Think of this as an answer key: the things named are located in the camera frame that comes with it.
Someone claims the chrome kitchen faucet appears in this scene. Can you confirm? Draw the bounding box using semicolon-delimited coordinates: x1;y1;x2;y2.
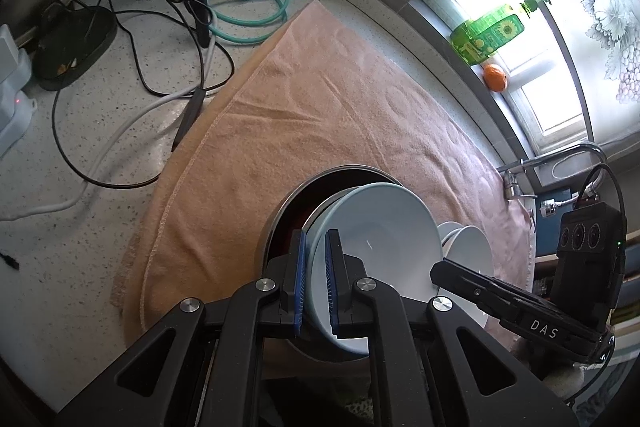
498;141;608;218

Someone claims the peach towel mat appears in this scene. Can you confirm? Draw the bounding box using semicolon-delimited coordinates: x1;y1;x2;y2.
112;2;535;343

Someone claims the white power adapter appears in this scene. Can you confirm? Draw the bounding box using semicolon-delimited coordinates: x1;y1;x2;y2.
0;24;37;157

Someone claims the plain white plate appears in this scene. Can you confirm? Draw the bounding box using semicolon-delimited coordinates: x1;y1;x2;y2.
437;221;494;327

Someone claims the light blue ceramic bowl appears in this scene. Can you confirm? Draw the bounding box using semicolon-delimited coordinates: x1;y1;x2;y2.
305;182;442;355

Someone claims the green dish soap bottle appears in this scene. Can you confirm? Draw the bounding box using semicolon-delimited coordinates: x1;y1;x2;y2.
449;0;551;65

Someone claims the orange tangerine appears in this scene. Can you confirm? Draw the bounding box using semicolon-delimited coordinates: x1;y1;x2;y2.
483;63;509;93

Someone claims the large stainless steel bowl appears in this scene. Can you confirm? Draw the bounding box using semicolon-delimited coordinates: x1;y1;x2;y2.
256;165;400;363

